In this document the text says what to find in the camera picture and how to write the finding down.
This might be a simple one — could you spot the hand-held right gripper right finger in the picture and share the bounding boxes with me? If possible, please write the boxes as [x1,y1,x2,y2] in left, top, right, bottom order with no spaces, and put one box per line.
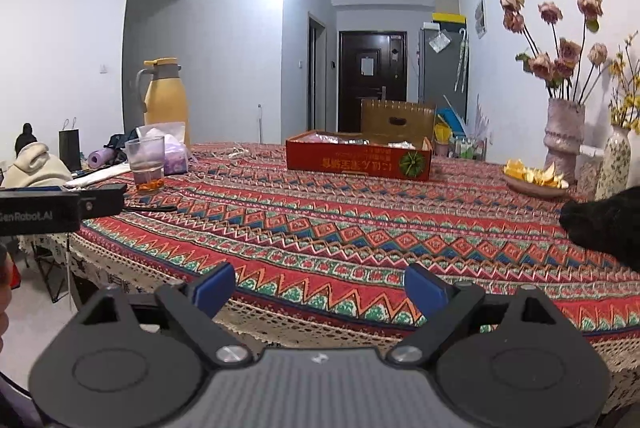
[387,264,571,369]

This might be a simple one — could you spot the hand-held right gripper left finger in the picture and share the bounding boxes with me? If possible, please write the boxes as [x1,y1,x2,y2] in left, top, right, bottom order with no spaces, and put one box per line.
[75,263,253,369]

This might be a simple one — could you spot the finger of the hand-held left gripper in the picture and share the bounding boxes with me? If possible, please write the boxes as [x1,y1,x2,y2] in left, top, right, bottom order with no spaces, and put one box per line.
[60,184,127,217]

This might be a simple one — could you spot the red cardboard box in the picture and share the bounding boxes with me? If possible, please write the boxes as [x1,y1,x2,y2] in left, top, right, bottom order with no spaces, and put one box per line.
[286,131,434,181]

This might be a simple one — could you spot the heap of snack packets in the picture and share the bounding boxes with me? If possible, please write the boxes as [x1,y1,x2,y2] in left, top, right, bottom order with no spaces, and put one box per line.
[305,133,426,151]

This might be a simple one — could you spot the person's left hand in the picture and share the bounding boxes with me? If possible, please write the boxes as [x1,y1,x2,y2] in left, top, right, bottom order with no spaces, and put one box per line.
[0,283,12,346]

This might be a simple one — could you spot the long white paper bundle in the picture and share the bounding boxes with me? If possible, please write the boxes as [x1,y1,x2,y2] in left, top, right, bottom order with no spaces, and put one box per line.
[65,163,134,188]

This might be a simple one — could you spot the purple yoga mat roll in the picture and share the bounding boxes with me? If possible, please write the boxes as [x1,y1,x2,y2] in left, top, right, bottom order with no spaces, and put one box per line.
[89,149,117,169]

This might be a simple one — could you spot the cream hooded garment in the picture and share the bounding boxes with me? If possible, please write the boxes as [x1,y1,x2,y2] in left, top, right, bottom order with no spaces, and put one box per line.
[0,143,74,189]

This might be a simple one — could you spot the glass cup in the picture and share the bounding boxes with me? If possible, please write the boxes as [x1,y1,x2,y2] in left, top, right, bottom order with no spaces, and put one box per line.
[124,136,167,194]

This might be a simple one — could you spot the dark blue jacket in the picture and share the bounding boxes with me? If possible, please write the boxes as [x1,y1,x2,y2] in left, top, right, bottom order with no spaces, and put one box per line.
[105,134,140,159]

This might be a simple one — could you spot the black paper bag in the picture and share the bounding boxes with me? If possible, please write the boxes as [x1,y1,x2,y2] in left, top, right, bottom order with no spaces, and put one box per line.
[59,118,84,173]

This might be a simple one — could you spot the dark figurine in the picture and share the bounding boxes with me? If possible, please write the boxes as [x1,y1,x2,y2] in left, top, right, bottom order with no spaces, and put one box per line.
[16,123,37,157]

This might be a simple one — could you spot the purple tissue pack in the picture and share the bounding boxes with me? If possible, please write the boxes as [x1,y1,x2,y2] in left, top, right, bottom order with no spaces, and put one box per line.
[136,122,191,177]

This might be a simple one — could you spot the yellow thermos jug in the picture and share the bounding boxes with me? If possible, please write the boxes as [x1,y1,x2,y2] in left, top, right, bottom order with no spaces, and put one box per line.
[136,58,190,147]

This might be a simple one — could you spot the shallow round dish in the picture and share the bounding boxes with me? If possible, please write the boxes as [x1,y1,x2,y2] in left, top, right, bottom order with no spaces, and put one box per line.
[502,173,571,200]

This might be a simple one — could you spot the storage cart with bottles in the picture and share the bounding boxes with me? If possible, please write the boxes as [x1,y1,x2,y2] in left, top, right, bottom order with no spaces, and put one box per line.
[447,133,489,161]

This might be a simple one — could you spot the plate of orange peels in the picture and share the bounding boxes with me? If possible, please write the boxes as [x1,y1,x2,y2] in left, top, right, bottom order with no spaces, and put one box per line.
[504,159,566,189]

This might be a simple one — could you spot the wooden chair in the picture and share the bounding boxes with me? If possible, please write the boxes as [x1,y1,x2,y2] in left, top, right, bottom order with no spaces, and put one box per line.
[361,99,437,149]

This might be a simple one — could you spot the blue plastic object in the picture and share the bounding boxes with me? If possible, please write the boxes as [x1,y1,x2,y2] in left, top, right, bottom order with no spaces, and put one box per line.
[442,95,471,139]

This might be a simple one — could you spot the black cloth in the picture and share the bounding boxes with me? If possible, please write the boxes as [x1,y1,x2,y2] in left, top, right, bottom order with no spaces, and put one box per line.
[559,185,640,271]

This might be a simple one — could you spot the pink textured vase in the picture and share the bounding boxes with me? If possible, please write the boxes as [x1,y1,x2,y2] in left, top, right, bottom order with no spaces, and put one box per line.
[544,98,587,184]

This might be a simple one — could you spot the dark entrance door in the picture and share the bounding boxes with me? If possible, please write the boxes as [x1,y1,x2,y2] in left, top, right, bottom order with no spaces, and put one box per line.
[339,31,409,134]

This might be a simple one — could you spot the grey refrigerator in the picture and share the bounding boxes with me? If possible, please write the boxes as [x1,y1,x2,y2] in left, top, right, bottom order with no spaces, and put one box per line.
[419,22,471,109]

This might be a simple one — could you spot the floral ceramic vase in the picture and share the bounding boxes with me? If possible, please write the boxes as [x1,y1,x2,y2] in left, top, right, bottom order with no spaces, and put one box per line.
[595,125,632,201]

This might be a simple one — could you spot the folded hanging umbrella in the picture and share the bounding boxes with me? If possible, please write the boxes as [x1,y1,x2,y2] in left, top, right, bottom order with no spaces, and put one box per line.
[454,28,471,91]

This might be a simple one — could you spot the clear plastic bag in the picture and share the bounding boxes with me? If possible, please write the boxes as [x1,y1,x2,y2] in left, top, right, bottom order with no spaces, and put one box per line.
[429,32,454,54]

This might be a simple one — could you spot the dried pink roses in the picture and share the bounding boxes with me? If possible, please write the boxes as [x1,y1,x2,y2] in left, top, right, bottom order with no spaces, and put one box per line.
[500,0,609,106]

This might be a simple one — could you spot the yellow box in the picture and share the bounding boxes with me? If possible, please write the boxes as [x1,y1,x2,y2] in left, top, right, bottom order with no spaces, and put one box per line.
[432,12,467,29]

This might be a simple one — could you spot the yellow flower branches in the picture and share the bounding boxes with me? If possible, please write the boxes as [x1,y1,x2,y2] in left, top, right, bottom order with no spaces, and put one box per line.
[607,32,640,134]

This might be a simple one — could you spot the lilac wall decoration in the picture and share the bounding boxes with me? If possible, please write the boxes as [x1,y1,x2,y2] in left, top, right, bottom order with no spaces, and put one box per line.
[475,95,494,139]

